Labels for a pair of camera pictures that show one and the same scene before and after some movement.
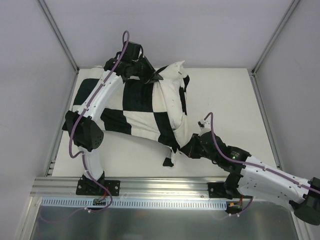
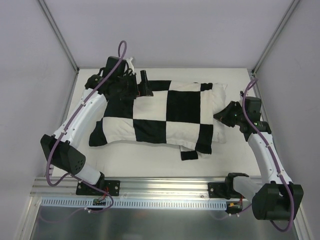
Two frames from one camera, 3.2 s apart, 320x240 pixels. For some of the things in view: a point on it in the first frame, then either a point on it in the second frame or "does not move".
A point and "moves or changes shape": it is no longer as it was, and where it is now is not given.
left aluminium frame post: (58, 34) does not move
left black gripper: (146, 72) to (135, 85)
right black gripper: (194, 146) to (231, 114)
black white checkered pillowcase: (153, 108) moves or changes shape
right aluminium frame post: (283, 22) does not move
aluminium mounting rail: (131, 187) does not move
